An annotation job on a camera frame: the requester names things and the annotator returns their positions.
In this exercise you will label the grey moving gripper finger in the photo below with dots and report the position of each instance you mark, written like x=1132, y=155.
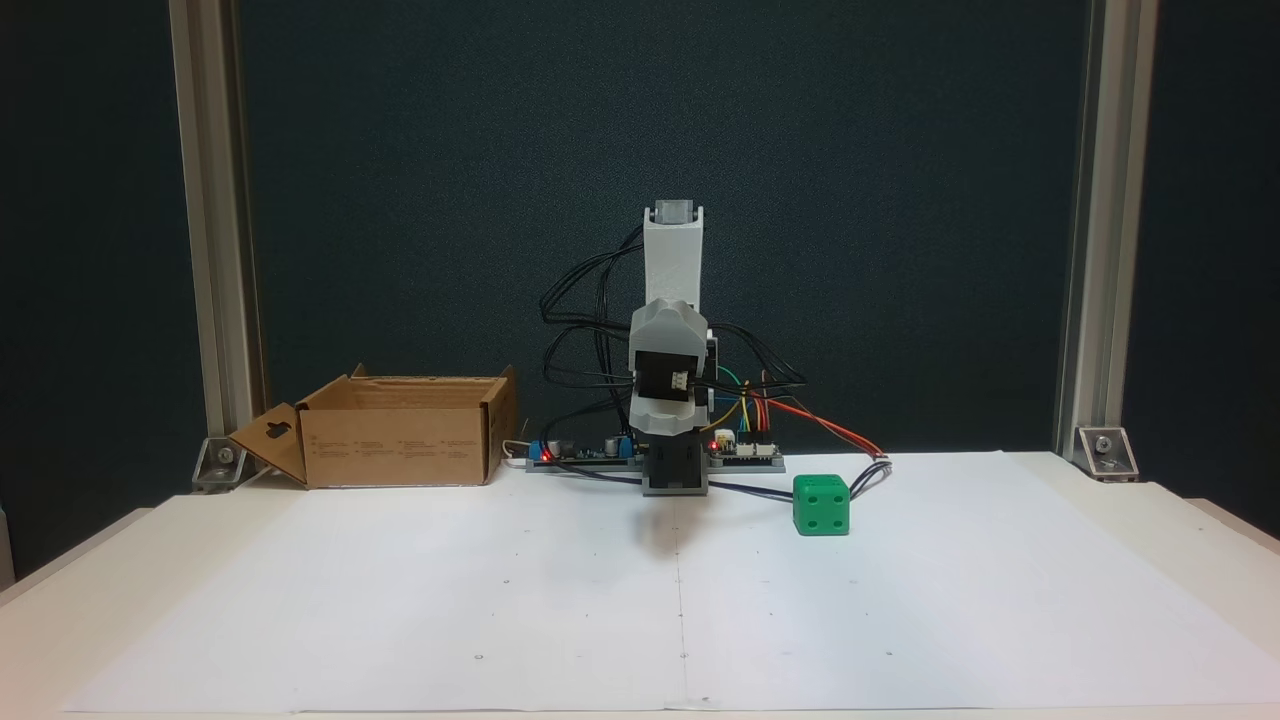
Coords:
x=666, y=424

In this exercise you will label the green dice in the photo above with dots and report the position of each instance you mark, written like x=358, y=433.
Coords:
x=820, y=505

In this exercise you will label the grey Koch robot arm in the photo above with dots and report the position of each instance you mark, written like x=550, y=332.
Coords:
x=672, y=260

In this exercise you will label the circuit board with white connector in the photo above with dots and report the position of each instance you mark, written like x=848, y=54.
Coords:
x=750, y=455

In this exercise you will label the blue circuit board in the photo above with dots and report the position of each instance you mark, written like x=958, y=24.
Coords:
x=575, y=452

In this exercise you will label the brown cardboard box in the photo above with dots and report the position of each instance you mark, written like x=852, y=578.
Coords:
x=400, y=450

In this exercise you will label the metal corner bracket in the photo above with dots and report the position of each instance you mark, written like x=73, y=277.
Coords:
x=1105, y=450
x=222, y=462

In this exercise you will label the aluminium frame post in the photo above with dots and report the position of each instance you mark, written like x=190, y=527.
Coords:
x=205, y=200
x=1110, y=200

